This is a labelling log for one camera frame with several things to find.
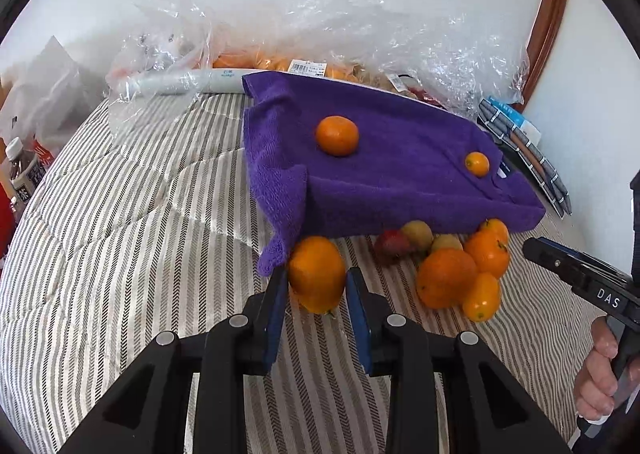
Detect crumpled clear plastic bag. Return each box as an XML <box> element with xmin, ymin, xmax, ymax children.
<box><xmin>107</xmin><ymin>0</ymin><xmax>530</xmax><ymax>145</ymax></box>

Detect brown wooden door frame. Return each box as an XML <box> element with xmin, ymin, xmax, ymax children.
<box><xmin>521</xmin><ymin>0</ymin><xmax>573</xmax><ymax>110</ymax></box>

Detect small round orange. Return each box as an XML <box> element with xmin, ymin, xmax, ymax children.
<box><xmin>464</xmin><ymin>152</ymin><xmax>491</xmax><ymax>178</ymax></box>

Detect large oblong orange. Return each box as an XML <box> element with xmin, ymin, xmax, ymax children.
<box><xmin>287</xmin><ymin>236</ymin><xmax>348</xmax><ymax>313</ymax></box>

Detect packet of brown fruits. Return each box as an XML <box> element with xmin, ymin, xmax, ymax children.
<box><xmin>350</xmin><ymin>64</ymin><xmax>453</xmax><ymax>108</ymax></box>

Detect large round orange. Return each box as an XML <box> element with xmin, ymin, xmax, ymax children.
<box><xmin>416</xmin><ymin>248</ymin><xmax>478</xmax><ymax>309</ymax></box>

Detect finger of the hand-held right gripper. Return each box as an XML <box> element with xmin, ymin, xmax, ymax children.
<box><xmin>536</xmin><ymin>237</ymin><xmax>635</xmax><ymax>282</ymax></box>
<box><xmin>521</xmin><ymin>240</ymin><xmax>601</xmax><ymax>293</ymax></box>

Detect bag of oranges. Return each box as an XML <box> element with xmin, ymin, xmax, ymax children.
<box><xmin>212</xmin><ymin>50</ymin><xmax>351</xmax><ymax>80</ymax></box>

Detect small oval orange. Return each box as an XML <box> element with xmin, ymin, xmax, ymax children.
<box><xmin>461</xmin><ymin>272</ymin><xmax>502</xmax><ymax>323</ymax></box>

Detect yellow-green round fruit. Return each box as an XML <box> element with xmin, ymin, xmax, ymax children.
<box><xmin>400</xmin><ymin>220</ymin><xmax>434</xmax><ymax>255</ymax></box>
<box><xmin>431</xmin><ymin>234</ymin><xmax>464</xmax><ymax>255</ymax></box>

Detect purple towel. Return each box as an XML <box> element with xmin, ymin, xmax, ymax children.
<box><xmin>241</xmin><ymin>72</ymin><xmax>546</xmax><ymax>277</ymax></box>

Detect blue and white box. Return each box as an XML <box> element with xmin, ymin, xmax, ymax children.
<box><xmin>487</xmin><ymin>96</ymin><xmax>542</xmax><ymax>145</ymax></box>

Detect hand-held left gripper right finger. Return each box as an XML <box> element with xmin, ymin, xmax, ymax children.
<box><xmin>346</xmin><ymin>266</ymin><xmax>571</xmax><ymax>454</ymax></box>

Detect white plastic bag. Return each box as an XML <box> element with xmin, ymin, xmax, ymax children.
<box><xmin>0</xmin><ymin>35</ymin><xmax>95</xmax><ymax>147</ymax></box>

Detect person's right hand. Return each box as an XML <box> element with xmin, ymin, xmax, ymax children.
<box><xmin>574</xmin><ymin>316</ymin><xmax>626</xmax><ymax>422</ymax></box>

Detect drink bottle with white cap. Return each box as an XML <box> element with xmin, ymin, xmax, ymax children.
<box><xmin>1</xmin><ymin>137</ymin><xmax>42</xmax><ymax>207</ymax></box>

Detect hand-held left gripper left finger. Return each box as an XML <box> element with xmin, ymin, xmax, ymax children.
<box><xmin>57</xmin><ymin>268</ymin><xmax>291</xmax><ymax>454</ymax></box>

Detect red fruit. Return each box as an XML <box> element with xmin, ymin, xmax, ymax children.
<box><xmin>374</xmin><ymin>229</ymin><xmax>416</xmax><ymax>262</ymax></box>

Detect white plastic tube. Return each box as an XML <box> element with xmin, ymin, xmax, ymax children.
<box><xmin>121</xmin><ymin>67</ymin><xmax>253</xmax><ymax>97</ymax></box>

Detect medium orange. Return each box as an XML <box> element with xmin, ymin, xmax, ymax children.
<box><xmin>479</xmin><ymin>218</ymin><xmax>510</xmax><ymax>245</ymax></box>

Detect orange with green stem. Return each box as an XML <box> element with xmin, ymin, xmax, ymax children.
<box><xmin>464</xmin><ymin>230</ymin><xmax>511</xmax><ymax>279</ymax></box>

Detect blue plaid folded cloth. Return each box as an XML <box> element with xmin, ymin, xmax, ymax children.
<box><xmin>476</xmin><ymin>98</ymin><xmax>574</xmax><ymax>219</ymax></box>

